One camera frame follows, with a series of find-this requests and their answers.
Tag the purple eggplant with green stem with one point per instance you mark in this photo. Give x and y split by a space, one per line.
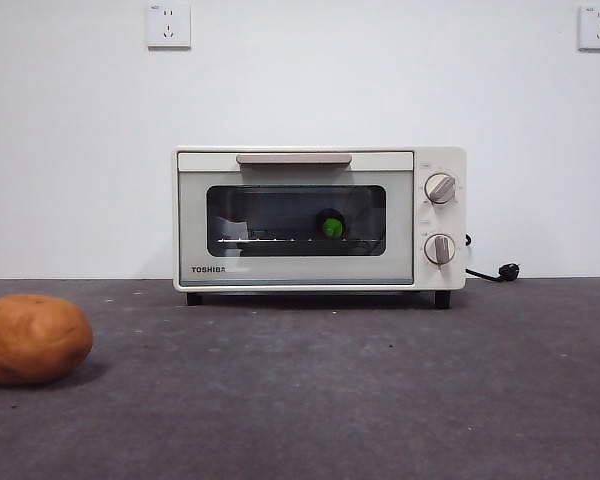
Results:
332 228

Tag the white Toshiba toaster oven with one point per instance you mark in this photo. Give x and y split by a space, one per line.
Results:
300 275

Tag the beige oven knob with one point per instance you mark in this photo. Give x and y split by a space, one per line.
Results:
440 188
440 249

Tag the brown potato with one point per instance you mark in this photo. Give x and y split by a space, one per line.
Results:
30 340

